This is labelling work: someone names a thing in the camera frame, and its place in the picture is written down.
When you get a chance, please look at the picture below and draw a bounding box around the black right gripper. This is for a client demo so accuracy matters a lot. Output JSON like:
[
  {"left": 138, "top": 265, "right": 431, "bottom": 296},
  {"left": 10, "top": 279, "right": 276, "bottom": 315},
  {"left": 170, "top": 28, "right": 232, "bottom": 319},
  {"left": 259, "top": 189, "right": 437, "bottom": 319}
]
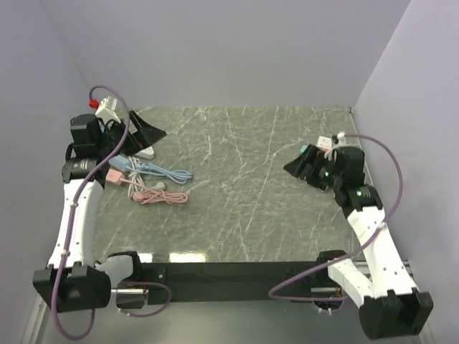
[{"left": 283, "top": 145, "right": 344, "bottom": 192}]

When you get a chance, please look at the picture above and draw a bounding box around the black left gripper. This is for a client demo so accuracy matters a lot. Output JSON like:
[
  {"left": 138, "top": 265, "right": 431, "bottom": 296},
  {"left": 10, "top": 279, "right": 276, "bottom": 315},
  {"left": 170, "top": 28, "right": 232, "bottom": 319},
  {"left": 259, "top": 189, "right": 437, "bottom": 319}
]
[{"left": 97, "top": 110, "right": 166, "bottom": 159}]

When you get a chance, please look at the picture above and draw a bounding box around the white triangular power strip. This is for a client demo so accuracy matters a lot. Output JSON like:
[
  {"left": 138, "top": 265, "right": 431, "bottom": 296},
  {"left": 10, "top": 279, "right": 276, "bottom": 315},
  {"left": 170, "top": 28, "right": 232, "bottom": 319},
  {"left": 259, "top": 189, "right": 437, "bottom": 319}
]
[{"left": 136, "top": 146, "right": 155, "bottom": 160}]

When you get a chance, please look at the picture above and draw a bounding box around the white cube adapter with picture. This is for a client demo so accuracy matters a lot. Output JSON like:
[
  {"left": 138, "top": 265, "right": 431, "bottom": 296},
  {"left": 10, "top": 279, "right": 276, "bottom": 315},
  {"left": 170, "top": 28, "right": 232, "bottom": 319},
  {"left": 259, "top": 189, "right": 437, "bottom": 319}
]
[{"left": 316, "top": 136, "right": 333, "bottom": 151}]

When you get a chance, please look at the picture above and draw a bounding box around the light blue power strip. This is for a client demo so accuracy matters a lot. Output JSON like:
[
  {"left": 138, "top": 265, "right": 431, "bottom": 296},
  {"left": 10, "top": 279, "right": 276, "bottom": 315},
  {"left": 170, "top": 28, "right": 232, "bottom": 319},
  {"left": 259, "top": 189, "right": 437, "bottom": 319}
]
[{"left": 108, "top": 155, "right": 131, "bottom": 173}]

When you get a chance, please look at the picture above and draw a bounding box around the white power cable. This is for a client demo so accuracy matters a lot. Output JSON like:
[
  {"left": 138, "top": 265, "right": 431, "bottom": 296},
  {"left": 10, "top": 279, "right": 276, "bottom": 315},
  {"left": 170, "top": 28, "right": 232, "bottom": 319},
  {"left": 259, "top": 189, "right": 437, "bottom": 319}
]
[{"left": 126, "top": 156, "right": 168, "bottom": 199}]

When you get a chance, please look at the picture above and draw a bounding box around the pink power strip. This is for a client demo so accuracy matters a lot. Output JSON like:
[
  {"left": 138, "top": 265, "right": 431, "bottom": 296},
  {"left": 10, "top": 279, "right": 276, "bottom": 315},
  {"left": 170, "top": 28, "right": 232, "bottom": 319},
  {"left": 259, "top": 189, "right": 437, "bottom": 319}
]
[{"left": 105, "top": 169, "right": 125, "bottom": 186}]

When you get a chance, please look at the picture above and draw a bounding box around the light blue cable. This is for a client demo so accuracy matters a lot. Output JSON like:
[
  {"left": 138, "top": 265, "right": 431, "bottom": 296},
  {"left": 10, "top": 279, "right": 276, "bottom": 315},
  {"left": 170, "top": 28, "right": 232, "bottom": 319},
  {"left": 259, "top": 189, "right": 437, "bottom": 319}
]
[{"left": 128, "top": 159, "right": 194, "bottom": 186}]

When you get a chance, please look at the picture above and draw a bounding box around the pink power cable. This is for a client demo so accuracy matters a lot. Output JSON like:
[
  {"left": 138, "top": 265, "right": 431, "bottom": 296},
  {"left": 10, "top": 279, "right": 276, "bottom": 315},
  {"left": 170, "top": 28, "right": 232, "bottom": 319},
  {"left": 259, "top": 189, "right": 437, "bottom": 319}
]
[{"left": 123, "top": 178, "right": 189, "bottom": 206}]

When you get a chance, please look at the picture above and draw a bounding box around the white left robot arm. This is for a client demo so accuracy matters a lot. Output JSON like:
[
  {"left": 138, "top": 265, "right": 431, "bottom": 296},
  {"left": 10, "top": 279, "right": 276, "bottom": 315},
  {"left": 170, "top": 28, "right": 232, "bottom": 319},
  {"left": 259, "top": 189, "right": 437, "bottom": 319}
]
[{"left": 32, "top": 114, "right": 143, "bottom": 315}]

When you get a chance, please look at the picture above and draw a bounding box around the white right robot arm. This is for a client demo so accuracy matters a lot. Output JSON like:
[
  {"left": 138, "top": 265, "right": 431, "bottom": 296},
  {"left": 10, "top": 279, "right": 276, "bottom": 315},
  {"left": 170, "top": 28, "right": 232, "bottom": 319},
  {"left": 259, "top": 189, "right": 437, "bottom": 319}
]
[{"left": 284, "top": 145, "right": 433, "bottom": 340}]

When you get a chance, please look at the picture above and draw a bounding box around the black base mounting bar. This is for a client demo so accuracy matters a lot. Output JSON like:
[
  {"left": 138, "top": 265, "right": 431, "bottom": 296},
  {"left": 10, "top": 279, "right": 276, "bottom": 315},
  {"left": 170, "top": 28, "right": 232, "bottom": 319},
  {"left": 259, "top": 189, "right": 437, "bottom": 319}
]
[{"left": 107, "top": 261, "right": 359, "bottom": 305}]

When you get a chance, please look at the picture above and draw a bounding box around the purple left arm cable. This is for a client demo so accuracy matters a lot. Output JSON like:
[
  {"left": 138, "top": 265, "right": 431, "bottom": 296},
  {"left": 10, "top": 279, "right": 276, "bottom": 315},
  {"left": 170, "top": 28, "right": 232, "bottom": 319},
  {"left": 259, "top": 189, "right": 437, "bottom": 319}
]
[{"left": 52, "top": 85, "right": 172, "bottom": 340}]

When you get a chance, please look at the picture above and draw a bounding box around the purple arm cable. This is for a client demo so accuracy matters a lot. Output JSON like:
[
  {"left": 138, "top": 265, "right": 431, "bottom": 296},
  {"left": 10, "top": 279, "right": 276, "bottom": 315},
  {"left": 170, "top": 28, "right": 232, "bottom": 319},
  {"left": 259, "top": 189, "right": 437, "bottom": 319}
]
[
  {"left": 268, "top": 133, "right": 404, "bottom": 315},
  {"left": 52, "top": 85, "right": 172, "bottom": 340}
]

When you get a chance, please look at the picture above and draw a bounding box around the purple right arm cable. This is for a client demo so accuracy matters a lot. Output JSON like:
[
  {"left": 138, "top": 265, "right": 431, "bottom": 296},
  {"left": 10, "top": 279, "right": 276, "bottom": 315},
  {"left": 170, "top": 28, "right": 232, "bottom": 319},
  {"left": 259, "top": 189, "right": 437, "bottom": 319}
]
[{"left": 268, "top": 133, "right": 404, "bottom": 315}]

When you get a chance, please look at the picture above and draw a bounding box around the aluminium frame rail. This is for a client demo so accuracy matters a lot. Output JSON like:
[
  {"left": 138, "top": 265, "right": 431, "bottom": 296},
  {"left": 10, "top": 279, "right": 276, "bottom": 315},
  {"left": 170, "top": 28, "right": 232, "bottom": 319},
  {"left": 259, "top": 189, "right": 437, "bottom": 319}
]
[{"left": 20, "top": 294, "right": 49, "bottom": 344}]

